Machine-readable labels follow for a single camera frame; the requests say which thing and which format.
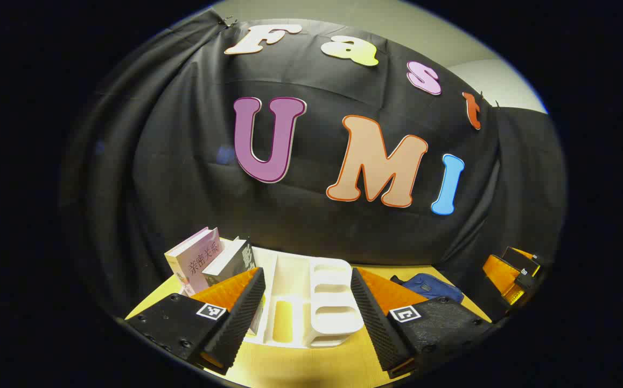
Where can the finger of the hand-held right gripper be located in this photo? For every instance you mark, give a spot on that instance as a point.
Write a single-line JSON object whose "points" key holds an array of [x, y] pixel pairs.
{"points": [[526, 261], [502, 277]]}

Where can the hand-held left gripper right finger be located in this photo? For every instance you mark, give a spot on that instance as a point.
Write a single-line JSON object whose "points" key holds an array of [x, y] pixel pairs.
{"points": [[376, 323]]}

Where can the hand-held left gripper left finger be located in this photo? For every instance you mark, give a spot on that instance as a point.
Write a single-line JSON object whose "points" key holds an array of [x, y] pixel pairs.
{"points": [[241, 318]]}

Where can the grey cover book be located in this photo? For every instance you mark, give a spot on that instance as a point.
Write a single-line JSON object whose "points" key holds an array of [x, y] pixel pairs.
{"points": [[230, 261]]}

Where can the white plastic bookshelf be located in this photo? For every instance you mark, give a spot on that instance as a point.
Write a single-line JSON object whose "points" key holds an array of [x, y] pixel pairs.
{"points": [[295, 291]]}

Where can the blue schoolbag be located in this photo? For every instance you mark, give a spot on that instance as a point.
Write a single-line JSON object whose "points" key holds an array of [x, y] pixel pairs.
{"points": [[432, 288]]}

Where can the pink book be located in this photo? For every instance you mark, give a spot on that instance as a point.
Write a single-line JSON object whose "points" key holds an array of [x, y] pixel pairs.
{"points": [[198, 261]]}

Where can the black backdrop cloth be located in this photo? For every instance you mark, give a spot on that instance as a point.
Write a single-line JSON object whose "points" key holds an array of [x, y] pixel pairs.
{"points": [[316, 226]]}

